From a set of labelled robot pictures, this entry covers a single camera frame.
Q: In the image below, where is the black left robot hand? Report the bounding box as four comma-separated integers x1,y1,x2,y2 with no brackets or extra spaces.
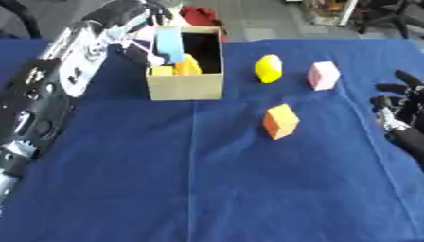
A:
80,0,174,66

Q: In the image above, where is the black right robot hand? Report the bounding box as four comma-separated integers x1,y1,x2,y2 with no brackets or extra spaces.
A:
367,69,424,172

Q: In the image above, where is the light blue block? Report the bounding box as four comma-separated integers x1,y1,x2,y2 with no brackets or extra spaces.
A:
153,26,187,65

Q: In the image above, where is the tan cardboard box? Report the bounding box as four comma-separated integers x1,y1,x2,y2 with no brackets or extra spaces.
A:
144,26,225,102

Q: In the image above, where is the yellow block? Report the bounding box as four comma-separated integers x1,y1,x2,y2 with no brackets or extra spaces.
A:
150,65,176,77

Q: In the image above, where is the red bag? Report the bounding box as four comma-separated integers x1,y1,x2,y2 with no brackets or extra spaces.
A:
179,6,229,43

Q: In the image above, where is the orange toy fruit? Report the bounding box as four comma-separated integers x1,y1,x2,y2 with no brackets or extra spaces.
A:
172,53,204,77

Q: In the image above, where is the pink block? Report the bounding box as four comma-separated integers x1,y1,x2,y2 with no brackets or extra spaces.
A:
305,60,344,92

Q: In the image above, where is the black office chair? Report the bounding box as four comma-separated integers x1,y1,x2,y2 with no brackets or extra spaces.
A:
354,0,424,40

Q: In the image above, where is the orange block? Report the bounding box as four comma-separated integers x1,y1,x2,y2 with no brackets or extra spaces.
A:
261,102,302,141

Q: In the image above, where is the yellow toy lemon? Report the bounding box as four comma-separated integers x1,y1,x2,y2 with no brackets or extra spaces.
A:
253,53,285,84

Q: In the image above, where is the black curved hose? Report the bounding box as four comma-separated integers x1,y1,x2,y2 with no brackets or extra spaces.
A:
0,0,44,40

